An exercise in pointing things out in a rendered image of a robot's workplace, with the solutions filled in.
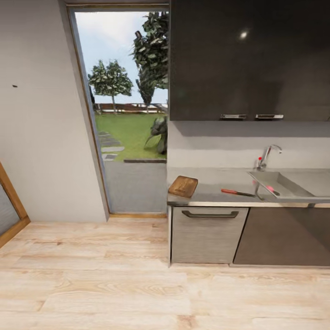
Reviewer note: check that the drop in sink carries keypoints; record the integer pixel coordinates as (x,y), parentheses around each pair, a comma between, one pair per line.
(293,184)

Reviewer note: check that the dishwasher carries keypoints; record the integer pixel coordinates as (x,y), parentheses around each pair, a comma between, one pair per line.
(205,234)

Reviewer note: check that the cabinet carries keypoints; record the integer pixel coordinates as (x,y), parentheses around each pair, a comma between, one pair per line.
(250,60)

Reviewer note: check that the fixed window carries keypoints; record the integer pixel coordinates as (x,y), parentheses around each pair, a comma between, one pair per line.
(122,57)

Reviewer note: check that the door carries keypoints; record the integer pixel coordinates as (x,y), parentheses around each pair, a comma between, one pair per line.
(13,217)

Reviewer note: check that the cutting board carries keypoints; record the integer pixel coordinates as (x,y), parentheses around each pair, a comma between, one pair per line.
(184,186)

